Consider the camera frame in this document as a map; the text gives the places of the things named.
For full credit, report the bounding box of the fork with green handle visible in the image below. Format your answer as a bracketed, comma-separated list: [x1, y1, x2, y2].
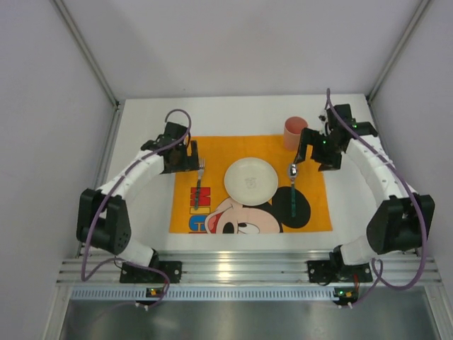
[194, 159, 206, 210]

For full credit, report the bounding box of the pink plastic cup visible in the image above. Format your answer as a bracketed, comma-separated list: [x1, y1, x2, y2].
[283, 116, 308, 151]

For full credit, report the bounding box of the spoon with green handle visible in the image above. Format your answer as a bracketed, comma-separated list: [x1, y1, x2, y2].
[287, 163, 298, 217]

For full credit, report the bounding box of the orange Mickey Mouse placemat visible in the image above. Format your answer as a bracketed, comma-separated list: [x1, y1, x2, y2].
[169, 135, 333, 235]

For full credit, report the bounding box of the cream white plate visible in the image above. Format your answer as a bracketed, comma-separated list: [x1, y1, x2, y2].
[224, 157, 279, 206]

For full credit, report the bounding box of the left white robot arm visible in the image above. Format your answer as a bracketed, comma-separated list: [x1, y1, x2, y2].
[76, 122, 199, 267]

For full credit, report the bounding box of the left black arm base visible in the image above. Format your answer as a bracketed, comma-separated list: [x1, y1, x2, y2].
[120, 260, 183, 284]

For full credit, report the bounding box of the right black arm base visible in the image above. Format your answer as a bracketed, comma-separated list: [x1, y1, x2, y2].
[306, 246, 372, 286]

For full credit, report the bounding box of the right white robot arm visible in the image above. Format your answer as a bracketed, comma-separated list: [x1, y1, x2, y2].
[294, 104, 435, 271]

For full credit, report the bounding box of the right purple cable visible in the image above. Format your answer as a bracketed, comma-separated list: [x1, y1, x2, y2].
[324, 87, 429, 307]

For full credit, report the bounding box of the purple cable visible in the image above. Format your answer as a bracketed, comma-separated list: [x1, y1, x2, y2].
[80, 108, 194, 305]
[324, 87, 429, 307]

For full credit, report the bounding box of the aluminium mounting rail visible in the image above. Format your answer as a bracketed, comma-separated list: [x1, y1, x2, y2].
[56, 250, 442, 285]

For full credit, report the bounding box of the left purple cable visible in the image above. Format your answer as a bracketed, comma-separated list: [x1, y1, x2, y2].
[80, 108, 194, 305]

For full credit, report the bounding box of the perforated metal cable tray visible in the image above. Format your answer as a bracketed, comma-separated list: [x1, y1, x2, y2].
[71, 286, 357, 302]

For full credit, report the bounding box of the left aluminium corner post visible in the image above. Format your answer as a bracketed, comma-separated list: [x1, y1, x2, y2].
[50, 0, 119, 109]

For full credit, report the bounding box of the aluminium corner post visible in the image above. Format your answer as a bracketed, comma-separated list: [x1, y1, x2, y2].
[366, 0, 433, 105]
[50, 0, 119, 109]

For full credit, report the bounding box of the right aluminium corner post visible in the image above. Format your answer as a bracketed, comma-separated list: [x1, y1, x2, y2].
[366, 0, 433, 105]

